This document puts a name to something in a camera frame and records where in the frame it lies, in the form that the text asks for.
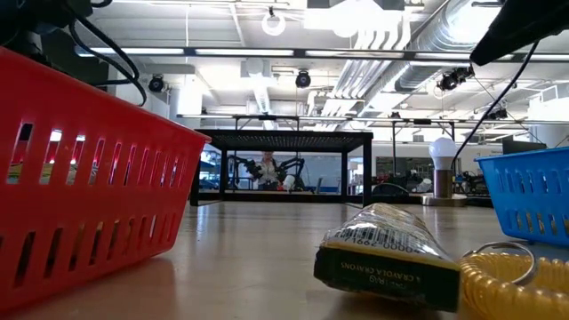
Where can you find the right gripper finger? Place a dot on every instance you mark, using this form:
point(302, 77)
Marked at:
point(524, 24)

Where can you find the red plastic basket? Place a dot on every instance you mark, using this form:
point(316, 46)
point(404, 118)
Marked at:
point(133, 202)

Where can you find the background black robot arm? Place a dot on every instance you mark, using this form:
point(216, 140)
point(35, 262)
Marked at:
point(293, 165)
point(253, 168)

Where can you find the black ceiling spotlight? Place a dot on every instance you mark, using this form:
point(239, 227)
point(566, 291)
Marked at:
point(303, 79)
point(156, 84)

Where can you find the dark background monitor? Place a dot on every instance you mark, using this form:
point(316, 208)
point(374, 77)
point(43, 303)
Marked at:
point(524, 148)

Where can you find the white bulb table lamp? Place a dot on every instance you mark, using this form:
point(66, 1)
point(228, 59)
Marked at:
point(442, 153)

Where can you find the long ceiling light strip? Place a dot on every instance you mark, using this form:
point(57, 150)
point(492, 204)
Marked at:
point(222, 51)

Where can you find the blue plastic basket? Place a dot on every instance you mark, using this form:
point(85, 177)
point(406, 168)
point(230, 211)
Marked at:
point(524, 200)

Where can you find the person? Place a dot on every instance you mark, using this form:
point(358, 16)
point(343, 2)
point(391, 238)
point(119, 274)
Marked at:
point(267, 171)

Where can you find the black mesh shelf riser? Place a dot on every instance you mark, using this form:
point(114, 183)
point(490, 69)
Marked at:
point(289, 140)

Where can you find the yellow coil wristband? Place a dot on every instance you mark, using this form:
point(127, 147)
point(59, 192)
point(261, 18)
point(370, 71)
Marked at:
point(498, 298)

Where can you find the yellow crayon box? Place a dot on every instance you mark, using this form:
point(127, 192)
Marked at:
point(387, 271)

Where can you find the silver ventilation duct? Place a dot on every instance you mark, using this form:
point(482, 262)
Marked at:
point(444, 40)

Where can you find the background black rig frame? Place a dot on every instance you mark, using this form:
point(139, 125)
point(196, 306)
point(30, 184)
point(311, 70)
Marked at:
point(266, 117)

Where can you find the black aluminium table frame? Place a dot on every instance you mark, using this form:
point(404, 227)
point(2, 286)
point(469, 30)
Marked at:
point(275, 197)

